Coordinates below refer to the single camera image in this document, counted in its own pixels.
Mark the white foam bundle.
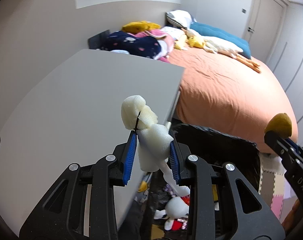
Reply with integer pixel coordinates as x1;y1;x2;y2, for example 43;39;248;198
121;95;190;197

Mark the small brown plush toy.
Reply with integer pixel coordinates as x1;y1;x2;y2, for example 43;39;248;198
264;113;292;139

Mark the white plush doll red dress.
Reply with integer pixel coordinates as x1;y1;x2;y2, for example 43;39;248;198
154;196;190;231

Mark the small purple pacifier toy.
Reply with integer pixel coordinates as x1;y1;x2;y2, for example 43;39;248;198
164;184;177;198

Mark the black trash bin bag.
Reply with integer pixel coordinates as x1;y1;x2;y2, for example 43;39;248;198
138;119;260;239

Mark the person's right hand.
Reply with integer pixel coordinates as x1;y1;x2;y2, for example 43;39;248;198
282;199;300;231

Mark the pastel foam floor mat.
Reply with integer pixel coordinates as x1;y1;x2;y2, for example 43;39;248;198
259;153;297;223

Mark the orange bed cover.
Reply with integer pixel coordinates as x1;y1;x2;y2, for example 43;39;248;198
169;48;298;153

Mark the grey desk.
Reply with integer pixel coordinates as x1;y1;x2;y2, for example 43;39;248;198
0;49;184;233

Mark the light blue cloth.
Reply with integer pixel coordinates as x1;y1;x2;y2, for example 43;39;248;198
111;49;130;55

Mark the white wardrobe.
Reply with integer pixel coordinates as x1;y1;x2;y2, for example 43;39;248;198
268;3;303;146

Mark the yellow pillow by blanket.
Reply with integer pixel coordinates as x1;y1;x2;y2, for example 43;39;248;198
174;40;188;50

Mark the navy patterned blanket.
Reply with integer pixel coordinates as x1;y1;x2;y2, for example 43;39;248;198
100;31;162;60

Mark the yellow duck plush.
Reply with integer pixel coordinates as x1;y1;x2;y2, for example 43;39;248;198
188;36;206;49

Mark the white goose plush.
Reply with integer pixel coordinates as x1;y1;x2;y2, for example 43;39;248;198
181;28;261;73

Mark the white dotted pillow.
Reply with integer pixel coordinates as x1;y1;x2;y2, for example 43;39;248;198
161;26;187;41

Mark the pink blanket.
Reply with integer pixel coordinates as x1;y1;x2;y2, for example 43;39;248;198
134;29;175;63

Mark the teal long cushion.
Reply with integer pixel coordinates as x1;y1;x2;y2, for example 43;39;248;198
190;22;251;59

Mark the mustard plush toy on bed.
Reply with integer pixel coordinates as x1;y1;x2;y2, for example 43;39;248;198
122;21;161;34

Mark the checked white pillow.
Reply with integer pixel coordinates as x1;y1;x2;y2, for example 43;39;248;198
165;10;197;29

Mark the grey room door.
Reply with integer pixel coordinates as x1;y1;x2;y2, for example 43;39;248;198
243;0;286;63

